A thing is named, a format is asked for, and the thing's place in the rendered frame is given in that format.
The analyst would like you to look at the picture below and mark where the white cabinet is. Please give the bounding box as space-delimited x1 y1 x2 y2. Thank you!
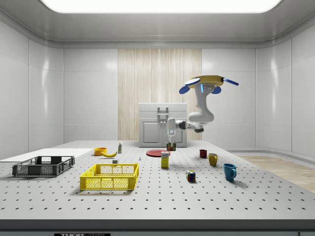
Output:
138 102 188 148

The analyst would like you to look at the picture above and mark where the red plate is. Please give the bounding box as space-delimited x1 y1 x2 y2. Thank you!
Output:
146 149 171 158

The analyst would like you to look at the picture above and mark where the yellow white carton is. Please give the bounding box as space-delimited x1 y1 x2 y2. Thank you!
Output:
161 151 170 169

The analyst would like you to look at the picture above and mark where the yellow mug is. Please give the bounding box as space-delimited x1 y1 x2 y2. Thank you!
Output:
208 153 219 167

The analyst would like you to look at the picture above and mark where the blue mug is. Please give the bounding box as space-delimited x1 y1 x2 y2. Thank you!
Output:
223 163 237 182

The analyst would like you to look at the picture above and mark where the yellow basket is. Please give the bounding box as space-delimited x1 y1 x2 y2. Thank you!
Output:
79 163 140 191

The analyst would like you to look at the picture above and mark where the white board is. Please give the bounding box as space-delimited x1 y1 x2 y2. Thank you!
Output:
0 148 92 162

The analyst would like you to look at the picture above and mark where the dark grey basket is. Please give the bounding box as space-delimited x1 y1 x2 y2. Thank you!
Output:
12 155 76 178

